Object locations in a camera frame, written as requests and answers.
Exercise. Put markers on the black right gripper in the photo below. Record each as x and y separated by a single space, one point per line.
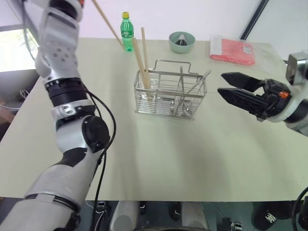
275 96

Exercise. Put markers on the wooden chopstick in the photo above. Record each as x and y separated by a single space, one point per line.
107 23
140 60
144 48

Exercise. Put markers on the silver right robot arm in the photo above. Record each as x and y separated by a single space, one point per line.
300 118

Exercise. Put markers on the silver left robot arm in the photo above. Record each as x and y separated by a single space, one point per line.
60 60

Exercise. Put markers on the metal spoon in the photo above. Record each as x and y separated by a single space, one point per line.
199 80

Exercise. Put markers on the red plastic packet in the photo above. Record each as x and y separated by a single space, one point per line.
231 51

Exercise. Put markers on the light green bowl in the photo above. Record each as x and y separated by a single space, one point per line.
186 47

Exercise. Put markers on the black clip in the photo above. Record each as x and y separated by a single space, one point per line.
181 41

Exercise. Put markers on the black cap with white print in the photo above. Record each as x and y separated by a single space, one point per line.
268 215

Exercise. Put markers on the green plastic bottle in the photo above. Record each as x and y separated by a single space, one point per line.
127 31

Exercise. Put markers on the white rounded robot leg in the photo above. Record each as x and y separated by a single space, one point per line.
125 214
193 214

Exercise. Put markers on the black wall strip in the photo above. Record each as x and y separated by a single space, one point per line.
255 19

